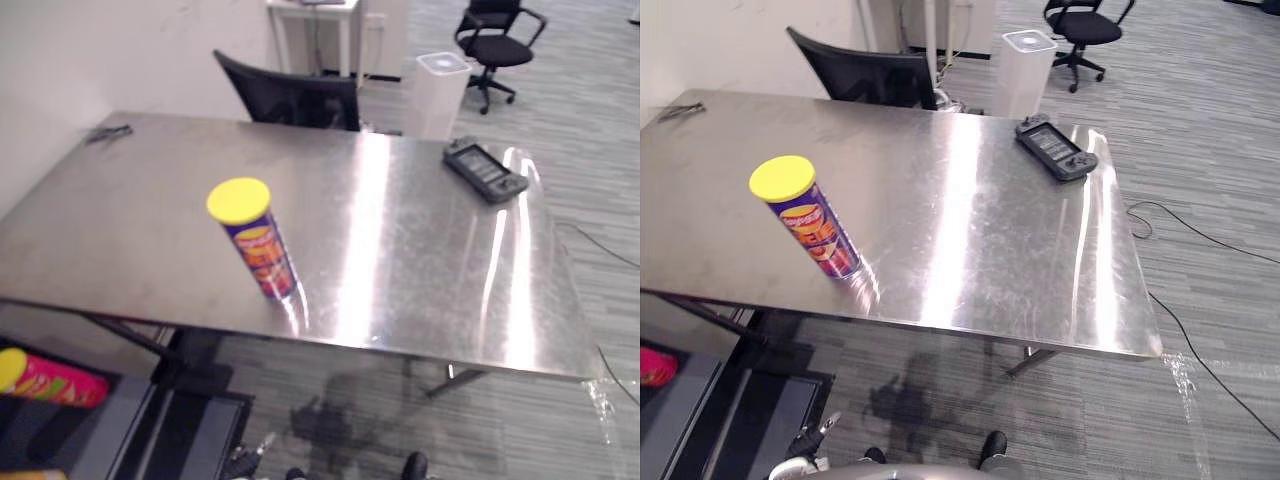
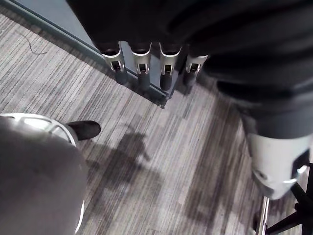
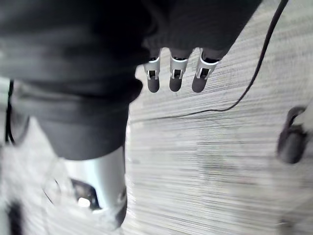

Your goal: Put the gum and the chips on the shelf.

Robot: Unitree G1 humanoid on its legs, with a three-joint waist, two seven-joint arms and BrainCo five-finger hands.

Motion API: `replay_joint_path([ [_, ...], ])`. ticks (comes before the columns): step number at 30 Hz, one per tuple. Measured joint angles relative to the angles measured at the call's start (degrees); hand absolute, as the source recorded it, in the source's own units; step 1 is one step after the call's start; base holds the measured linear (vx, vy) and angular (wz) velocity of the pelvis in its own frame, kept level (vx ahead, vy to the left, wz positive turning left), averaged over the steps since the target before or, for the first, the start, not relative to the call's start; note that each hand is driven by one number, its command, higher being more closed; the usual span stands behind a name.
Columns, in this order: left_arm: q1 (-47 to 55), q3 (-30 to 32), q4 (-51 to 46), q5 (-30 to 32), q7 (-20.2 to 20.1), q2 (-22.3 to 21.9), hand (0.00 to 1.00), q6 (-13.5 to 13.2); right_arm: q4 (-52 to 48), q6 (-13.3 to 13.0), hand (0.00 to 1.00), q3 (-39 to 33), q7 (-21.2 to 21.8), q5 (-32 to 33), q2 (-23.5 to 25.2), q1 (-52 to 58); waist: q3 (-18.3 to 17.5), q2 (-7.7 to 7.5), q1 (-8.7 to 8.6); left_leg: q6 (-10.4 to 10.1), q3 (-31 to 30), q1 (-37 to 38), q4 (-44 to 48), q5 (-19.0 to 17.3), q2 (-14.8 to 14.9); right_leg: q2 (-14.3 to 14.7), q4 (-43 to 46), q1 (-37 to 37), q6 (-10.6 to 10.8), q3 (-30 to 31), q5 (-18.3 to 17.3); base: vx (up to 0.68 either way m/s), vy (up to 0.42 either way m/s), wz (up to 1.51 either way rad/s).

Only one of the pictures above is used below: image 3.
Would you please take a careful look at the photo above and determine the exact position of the black caster wheel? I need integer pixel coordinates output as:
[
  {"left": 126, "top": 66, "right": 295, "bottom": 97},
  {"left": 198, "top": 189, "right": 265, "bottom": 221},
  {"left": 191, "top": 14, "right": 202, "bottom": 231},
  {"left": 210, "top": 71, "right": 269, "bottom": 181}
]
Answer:
[{"left": 276, "top": 106, "right": 308, "bottom": 165}]

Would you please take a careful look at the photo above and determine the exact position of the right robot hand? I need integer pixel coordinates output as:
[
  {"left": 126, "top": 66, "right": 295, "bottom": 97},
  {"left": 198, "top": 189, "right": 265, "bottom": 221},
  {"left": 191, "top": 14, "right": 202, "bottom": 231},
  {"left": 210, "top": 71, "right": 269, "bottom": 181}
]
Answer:
[{"left": 0, "top": 0, "right": 262, "bottom": 230}]

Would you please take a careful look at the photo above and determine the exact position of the thin black cable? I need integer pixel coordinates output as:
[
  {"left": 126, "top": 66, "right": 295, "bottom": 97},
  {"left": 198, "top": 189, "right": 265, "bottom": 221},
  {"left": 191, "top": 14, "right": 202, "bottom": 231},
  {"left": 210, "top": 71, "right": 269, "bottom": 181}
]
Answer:
[{"left": 129, "top": 0, "right": 289, "bottom": 121}]

